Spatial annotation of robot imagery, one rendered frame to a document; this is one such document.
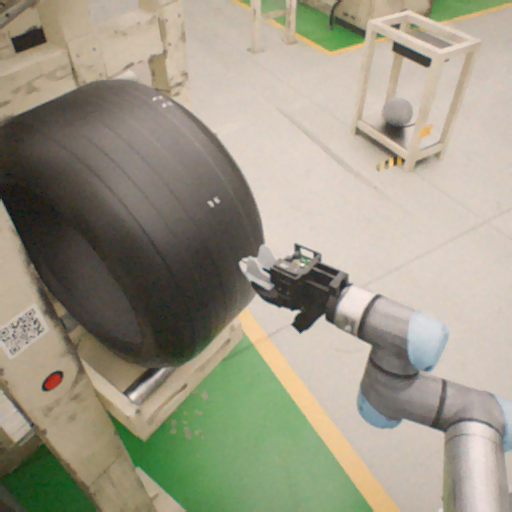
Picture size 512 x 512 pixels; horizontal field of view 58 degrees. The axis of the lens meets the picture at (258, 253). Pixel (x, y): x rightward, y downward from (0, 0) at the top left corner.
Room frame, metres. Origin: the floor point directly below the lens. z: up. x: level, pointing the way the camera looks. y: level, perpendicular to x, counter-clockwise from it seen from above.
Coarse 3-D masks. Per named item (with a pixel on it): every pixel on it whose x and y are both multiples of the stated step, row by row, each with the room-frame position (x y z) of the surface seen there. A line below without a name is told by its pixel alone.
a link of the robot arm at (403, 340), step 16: (368, 304) 0.42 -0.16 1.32; (384, 304) 0.42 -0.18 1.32; (400, 304) 0.42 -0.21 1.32; (368, 320) 0.40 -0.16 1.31; (384, 320) 0.39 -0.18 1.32; (400, 320) 0.39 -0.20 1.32; (416, 320) 0.38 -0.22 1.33; (432, 320) 0.38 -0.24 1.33; (368, 336) 0.38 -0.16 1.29; (384, 336) 0.37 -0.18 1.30; (400, 336) 0.37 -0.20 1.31; (416, 336) 0.36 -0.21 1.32; (432, 336) 0.36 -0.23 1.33; (384, 352) 0.36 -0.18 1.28; (400, 352) 0.35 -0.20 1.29; (416, 352) 0.35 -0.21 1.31; (432, 352) 0.34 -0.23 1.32; (384, 368) 0.35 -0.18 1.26; (400, 368) 0.34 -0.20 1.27; (416, 368) 0.34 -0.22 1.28; (432, 368) 0.34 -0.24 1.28
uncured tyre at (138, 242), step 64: (0, 128) 0.72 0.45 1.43; (64, 128) 0.65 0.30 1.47; (128, 128) 0.67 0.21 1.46; (192, 128) 0.71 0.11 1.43; (0, 192) 0.70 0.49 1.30; (64, 192) 0.56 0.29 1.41; (128, 192) 0.56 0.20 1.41; (192, 192) 0.60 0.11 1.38; (64, 256) 0.81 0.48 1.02; (128, 256) 0.49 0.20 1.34; (192, 256) 0.52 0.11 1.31; (256, 256) 0.61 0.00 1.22; (128, 320) 0.69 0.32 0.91; (192, 320) 0.47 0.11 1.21
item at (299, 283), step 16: (288, 256) 0.53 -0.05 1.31; (304, 256) 0.54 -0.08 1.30; (320, 256) 0.52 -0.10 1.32; (272, 272) 0.49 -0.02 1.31; (288, 272) 0.49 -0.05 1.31; (304, 272) 0.48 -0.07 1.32; (320, 272) 0.48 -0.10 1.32; (336, 272) 0.48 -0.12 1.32; (288, 288) 0.48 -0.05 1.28; (304, 288) 0.48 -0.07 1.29; (320, 288) 0.46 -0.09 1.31; (336, 288) 0.44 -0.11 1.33; (288, 304) 0.48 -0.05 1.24; (304, 304) 0.47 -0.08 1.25; (320, 304) 0.46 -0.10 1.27
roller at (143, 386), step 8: (152, 368) 0.55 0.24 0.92; (160, 368) 0.55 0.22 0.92; (168, 368) 0.56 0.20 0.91; (144, 376) 0.53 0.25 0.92; (152, 376) 0.53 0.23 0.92; (160, 376) 0.54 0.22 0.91; (136, 384) 0.51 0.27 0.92; (144, 384) 0.51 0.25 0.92; (152, 384) 0.52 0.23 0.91; (128, 392) 0.49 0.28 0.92; (136, 392) 0.49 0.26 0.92; (144, 392) 0.50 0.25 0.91; (136, 400) 0.48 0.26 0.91
